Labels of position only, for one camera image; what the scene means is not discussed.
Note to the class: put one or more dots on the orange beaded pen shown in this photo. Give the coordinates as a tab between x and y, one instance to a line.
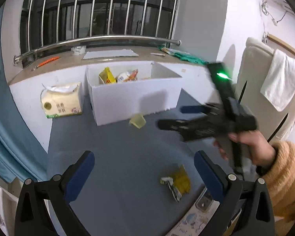
46	62

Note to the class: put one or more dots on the white illustrated snack bag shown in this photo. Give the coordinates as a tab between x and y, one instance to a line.
127	76

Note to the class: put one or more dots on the small white stick on sill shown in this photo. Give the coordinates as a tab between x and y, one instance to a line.
158	54

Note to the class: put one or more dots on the white towel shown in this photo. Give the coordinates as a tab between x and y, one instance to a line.
279	84

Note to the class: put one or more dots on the cream armchair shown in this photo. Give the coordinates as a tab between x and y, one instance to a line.
255	63

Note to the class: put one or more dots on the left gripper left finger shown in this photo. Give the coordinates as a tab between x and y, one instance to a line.
32	216

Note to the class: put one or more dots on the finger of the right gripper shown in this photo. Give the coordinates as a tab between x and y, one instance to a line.
195	109
172	125

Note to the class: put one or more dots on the smartphone with cartoon case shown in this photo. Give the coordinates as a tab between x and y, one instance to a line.
198	216

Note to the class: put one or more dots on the yellow chips bag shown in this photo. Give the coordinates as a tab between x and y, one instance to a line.
107	77

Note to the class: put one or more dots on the orange fuzzy right sleeve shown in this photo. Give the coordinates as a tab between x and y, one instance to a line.
280	180

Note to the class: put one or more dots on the white paper sheet on sill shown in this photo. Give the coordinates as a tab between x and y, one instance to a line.
110	54

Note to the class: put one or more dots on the white cardboard box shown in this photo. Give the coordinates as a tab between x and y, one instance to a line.
157	89

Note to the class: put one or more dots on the white tape roll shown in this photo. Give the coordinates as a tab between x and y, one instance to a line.
78	50

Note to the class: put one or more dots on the blue curtain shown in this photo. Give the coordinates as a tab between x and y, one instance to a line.
21	155

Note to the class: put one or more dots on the small yellow-green crumpled wrapper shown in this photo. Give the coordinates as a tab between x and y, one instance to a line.
178	182

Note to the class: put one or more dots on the tissue paper pack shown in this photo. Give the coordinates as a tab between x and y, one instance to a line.
62	100

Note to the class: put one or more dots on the small translucent yellow packet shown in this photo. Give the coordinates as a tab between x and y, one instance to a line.
138	121

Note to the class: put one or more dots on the person right hand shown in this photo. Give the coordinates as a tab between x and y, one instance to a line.
261	152

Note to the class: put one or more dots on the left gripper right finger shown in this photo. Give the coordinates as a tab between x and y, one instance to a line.
251	200

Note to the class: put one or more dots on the steel window guard bars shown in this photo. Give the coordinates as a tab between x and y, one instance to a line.
52	26

